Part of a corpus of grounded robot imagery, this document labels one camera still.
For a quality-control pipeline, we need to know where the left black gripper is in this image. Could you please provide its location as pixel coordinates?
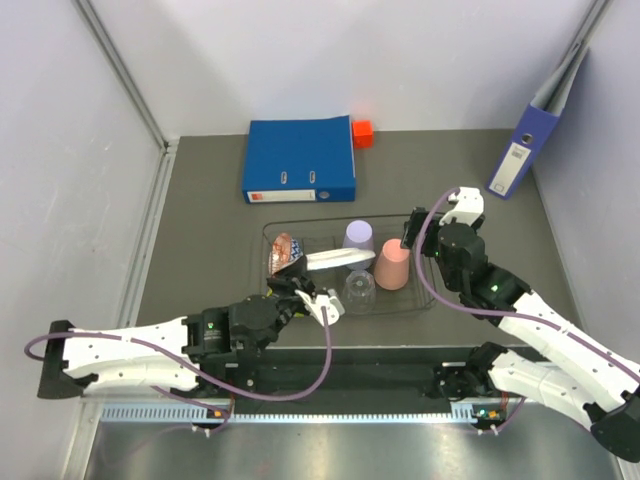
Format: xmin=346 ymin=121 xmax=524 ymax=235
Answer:
xmin=250 ymin=256 xmax=318 ymax=354

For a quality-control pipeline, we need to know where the red blue patterned bowl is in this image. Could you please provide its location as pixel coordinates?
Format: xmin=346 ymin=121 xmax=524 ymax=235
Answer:
xmin=268 ymin=233 xmax=304 ymax=275

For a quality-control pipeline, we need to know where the white watermelon plate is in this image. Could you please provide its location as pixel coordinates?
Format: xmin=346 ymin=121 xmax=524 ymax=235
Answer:
xmin=305 ymin=247 xmax=376 ymax=271

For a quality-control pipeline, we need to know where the clear glass tumbler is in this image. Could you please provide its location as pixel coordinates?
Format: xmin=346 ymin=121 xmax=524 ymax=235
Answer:
xmin=341 ymin=270 xmax=376 ymax=315

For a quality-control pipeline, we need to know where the pink plastic cup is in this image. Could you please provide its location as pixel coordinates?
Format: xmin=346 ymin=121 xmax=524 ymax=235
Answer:
xmin=374 ymin=238 xmax=410 ymax=291

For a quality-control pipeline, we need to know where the lilac plastic cup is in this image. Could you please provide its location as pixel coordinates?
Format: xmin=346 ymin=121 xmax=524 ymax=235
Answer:
xmin=342 ymin=219 xmax=375 ymax=270

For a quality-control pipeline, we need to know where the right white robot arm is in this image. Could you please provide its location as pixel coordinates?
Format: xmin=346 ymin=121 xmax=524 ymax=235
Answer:
xmin=401 ymin=208 xmax=639 ymax=463

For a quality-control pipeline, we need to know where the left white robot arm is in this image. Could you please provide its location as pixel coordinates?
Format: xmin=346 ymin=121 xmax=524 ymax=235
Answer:
xmin=37 ymin=257 xmax=316 ymax=400

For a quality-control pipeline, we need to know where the blue lying binder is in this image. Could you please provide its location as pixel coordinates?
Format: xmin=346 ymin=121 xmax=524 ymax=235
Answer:
xmin=242 ymin=115 xmax=356 ymax=204

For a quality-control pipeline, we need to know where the purple standing binder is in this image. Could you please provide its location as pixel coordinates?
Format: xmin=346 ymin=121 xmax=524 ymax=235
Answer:
xmin=486 ymin=42 xmax=588 ymax=199

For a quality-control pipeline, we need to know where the red cube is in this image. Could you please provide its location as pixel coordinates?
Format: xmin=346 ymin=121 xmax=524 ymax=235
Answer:
xmin=351 ymin=120 xmax=374 ymax=149

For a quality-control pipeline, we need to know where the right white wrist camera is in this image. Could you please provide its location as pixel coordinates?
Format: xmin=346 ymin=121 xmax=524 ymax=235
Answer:
xmin=439 ymin=187 xmax=484 ymax=226

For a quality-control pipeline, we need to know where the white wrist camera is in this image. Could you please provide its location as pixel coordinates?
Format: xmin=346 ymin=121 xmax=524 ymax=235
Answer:
xmin=439 ymin=187 xmax=484 ymax=226
xmin=295 ymin=289 xmax=345 ymax=326

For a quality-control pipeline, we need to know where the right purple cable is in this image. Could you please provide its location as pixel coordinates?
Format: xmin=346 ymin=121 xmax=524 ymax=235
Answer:
xmin=413 ymin=187 xmax=640 ymax=381

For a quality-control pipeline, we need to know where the purple cable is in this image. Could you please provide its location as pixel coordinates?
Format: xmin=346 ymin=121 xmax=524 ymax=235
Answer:
xmin=23 ymin=304 xmax=334 ymax=402
xmin=413 ymin=187 xmax=640 ymax=381

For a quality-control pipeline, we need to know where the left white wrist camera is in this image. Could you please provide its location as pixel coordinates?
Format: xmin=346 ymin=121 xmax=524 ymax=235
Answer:
xmin=295 ymin=289 xmax=345 ymax=326

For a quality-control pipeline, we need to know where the black wire dish rack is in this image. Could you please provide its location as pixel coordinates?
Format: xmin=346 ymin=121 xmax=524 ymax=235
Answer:
xmin=261 ymin=214 xmax=435 ymax=317

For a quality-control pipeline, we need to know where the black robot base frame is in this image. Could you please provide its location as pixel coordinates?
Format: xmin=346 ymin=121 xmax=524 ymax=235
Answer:
xmin=171 ymin=347 xmax=474 ymax=414

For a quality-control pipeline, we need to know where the grey cable duct rail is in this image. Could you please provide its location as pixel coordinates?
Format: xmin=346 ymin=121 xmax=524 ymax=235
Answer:
xmin=100 ymin=403 xmax=508 ymax=428

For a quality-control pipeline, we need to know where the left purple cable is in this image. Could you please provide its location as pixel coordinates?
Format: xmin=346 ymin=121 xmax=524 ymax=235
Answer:
xmin=23 ymin=304 xmax=334 ymax=402

